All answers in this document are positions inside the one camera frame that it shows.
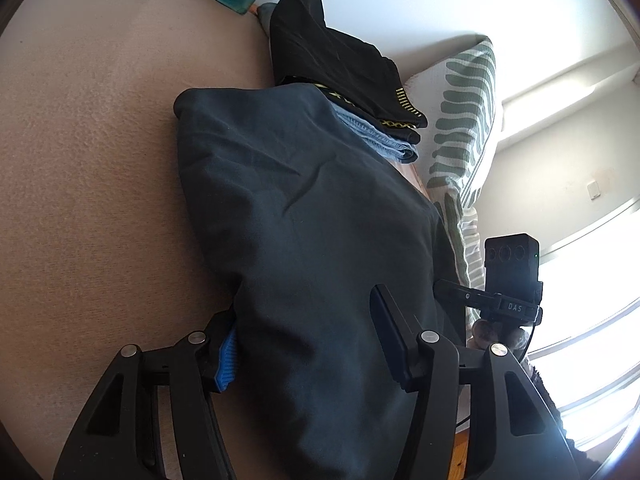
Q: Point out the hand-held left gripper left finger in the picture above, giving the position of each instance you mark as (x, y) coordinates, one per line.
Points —
(227, 355)

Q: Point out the teal object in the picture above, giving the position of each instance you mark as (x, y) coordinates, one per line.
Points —
(240, 2)

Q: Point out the white wall socket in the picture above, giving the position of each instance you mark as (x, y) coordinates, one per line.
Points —
(594, 190)

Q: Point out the green striped white pillow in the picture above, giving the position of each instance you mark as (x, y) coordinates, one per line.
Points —
(462, 110)

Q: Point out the person's right hand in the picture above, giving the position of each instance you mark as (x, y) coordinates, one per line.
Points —
(482, 332)

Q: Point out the person's right forearm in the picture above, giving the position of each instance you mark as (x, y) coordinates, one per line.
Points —
(544, 387)

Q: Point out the folded blue jeans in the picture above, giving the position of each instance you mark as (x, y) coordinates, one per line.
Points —
(385, 142)

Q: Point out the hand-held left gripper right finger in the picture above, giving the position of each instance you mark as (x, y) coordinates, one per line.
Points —
(392, 335)

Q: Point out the dark grey pants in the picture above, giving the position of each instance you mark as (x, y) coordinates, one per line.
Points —
(310, 240)

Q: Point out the black folded garment yellow trim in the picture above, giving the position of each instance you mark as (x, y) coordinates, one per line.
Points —
(330, 55)

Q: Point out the tan blanket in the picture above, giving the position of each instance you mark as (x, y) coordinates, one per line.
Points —
(100, 160)

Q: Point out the window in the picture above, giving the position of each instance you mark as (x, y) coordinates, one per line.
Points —
(590, 310)

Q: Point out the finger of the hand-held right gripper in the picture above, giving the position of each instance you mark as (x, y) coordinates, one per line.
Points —
(460, 295)

